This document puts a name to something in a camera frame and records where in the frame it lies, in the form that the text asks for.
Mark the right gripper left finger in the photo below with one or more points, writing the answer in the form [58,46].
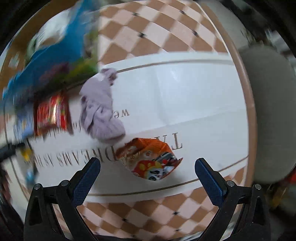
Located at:
[41,221]

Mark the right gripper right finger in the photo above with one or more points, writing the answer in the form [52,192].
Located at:
[253,222]

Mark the red snack packet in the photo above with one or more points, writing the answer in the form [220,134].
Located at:
[52,113]

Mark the purple knitted cloth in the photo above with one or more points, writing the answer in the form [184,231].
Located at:
[97,115]

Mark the orange panda snack packet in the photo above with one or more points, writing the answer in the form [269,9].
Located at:
[148,158]

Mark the blue cardboard milk box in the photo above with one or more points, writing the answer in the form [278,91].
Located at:
[57,48]

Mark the grey round chair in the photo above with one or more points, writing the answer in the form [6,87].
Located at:
[272,79]

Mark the checkered printed tablecloth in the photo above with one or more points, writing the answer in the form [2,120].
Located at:
[181,81]

